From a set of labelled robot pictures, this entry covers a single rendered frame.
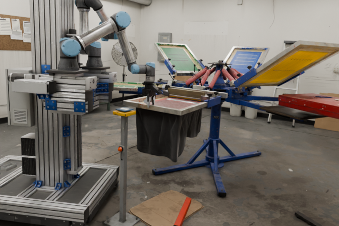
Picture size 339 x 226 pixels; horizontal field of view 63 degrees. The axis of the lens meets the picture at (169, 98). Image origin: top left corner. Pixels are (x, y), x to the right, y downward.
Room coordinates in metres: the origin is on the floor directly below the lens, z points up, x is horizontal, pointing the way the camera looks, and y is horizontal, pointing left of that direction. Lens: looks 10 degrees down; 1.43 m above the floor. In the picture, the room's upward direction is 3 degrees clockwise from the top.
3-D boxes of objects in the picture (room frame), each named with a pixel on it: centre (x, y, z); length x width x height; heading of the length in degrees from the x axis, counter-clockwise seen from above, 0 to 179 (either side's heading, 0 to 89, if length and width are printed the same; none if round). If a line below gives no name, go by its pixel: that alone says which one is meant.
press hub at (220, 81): (3.43, -0.60, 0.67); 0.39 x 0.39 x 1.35
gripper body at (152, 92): (2.23, 0.17, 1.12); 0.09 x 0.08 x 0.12; 59
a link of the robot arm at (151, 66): (2.22, 0.17, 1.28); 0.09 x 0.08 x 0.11; 117
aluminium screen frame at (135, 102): (2.53, -0.05, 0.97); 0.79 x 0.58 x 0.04; 149
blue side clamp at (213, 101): (2.59, -0.41, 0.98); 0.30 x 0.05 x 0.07; 149
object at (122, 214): (2.11, 0.35, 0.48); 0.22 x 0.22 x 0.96; 59
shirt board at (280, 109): (2.84, -0.92, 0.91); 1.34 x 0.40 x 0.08; 29
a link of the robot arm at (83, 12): (2.63, 0.82, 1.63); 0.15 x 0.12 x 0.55; 59
